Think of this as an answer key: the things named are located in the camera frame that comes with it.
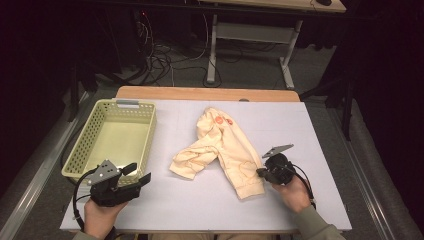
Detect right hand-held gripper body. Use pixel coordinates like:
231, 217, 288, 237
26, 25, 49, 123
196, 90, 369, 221
261, 143, 298, 186

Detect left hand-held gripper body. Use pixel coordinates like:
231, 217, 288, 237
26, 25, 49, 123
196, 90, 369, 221
87, 159, 141, 208

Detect green perforated plastic basket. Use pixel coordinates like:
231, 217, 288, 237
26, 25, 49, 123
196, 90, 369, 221
61, 98, 158, 186

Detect cream baby pants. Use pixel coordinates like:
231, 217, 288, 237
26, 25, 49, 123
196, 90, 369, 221
168, 106, 266, 201

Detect person's left hand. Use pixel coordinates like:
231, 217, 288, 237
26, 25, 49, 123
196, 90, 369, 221
83, 198, 129, 239

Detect person's right hand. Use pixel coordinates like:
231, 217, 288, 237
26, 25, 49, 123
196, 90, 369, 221
271, 174, 313, 214

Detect black stand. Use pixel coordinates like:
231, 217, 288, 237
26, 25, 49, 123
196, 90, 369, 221
66, 63, 99, 123
299, 73, 356, 141

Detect right hand-held gripper cable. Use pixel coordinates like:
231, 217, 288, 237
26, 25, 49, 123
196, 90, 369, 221
293, 163, 317, 209

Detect hand-held gripper cable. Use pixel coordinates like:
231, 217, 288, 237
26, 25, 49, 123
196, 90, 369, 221
293, 163, 317, 209
72, 168, 98, 231

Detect left hand-held gripper cable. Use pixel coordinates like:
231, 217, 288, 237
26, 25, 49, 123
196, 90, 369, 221
72, 168, 98, 231

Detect metal floor rail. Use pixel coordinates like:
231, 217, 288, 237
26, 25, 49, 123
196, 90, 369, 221
328, 106, 398, 240
0, 91, 91, 240

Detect tangle of floor cables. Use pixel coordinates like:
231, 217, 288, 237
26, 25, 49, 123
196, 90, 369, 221
133, 9, 244, 88

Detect grey metal frame desk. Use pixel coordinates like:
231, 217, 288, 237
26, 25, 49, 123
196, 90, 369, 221
199, 0, 348, 90

